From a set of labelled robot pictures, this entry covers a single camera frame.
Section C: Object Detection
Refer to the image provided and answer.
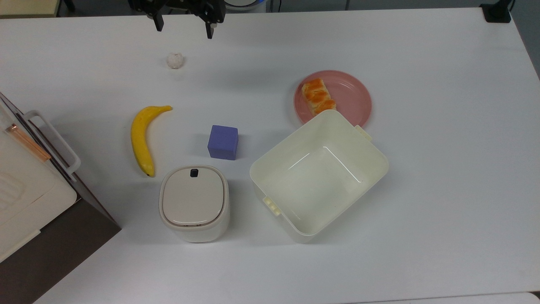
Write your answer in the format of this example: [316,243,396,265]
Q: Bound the beige side desk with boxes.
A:
[0,0,60,18]

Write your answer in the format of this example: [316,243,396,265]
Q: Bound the glazed orange bread loaf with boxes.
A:
[301,78,337,117]

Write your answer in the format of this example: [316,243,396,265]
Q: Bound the purple foam cube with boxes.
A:
[207,125,239,161]

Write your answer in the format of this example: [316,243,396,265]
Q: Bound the black table clamp block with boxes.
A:
[480,0,512,23]

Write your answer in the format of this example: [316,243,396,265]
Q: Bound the white lidded trash can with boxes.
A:
[159,165,231,243]

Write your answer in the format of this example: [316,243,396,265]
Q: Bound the cream plastic square container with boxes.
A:
[249,109,389,244]

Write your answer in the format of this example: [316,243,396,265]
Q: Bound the white oven with brown door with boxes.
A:
[0,92,122,304]

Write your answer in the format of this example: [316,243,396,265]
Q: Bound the pink round plate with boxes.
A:
[294,70,373,128]

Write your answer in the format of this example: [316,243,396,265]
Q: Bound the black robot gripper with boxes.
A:
[129,0,226,39]

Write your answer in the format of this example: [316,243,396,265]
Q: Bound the yellow banana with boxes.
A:
[130,105,173,177]

